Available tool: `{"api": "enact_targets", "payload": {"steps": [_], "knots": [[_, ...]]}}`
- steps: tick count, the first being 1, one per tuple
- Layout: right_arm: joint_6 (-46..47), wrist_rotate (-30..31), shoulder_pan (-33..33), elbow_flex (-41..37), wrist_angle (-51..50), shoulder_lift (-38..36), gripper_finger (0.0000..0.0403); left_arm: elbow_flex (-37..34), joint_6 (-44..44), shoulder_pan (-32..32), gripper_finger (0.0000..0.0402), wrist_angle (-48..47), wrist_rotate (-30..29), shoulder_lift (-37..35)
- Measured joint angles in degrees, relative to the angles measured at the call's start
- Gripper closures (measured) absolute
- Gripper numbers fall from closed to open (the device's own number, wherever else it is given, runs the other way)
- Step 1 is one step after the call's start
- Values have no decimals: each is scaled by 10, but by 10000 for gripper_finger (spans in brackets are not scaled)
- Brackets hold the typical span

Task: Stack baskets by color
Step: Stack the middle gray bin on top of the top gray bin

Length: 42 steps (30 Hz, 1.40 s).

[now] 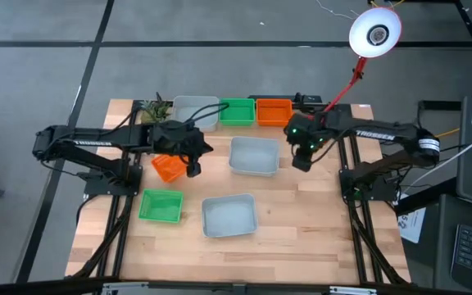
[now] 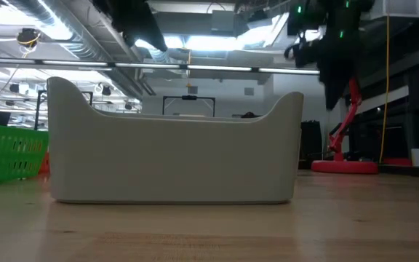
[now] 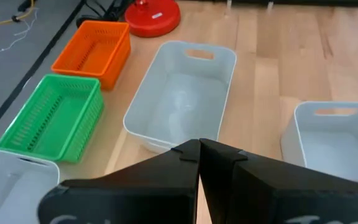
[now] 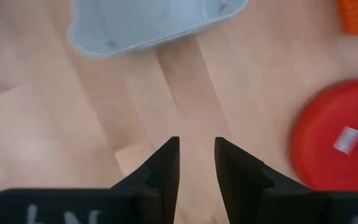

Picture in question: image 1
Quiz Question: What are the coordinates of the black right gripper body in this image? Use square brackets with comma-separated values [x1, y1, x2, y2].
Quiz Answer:
[284, 113, 328, 160]

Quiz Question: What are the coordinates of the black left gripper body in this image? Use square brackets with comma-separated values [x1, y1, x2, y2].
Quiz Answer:
[150, 120, 215, 164]

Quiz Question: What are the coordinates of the orange slotted plastic basket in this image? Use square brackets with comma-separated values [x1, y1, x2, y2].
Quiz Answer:
[256, 98, 293, 127]
[151, 154, 188, 184]

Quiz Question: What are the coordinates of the white plastic handled bin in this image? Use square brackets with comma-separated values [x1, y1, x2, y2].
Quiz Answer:
[172, 95, 220, 133]
[201, 193, 259, 238]
[228, 136, 280, 178]

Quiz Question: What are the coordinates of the green slotted plastic basket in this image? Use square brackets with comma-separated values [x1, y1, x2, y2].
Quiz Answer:
[138, 188, 184, 225]
[219, 98, 256, 127]

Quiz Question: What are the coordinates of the potted green plant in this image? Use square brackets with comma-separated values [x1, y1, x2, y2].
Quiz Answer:
[139, 98, 172, 124]

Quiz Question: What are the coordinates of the red desk lamp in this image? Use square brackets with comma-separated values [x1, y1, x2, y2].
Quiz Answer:
[321, 7, 403, 114]

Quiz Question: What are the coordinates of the white paper sheet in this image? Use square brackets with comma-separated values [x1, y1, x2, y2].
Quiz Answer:
[397, 206, 428, 245]

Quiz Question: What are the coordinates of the black side desk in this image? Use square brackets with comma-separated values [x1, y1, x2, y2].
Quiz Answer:
[432, 194, 472, 295]

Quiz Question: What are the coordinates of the black cable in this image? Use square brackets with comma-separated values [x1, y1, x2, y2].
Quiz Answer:
[178, 102, 231, 124]

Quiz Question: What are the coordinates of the black aluminium table frame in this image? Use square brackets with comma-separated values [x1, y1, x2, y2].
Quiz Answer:
[0, 94, 472, 295]

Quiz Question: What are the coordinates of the white cable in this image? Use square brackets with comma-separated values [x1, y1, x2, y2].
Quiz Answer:
[403, 126, 472, 193]

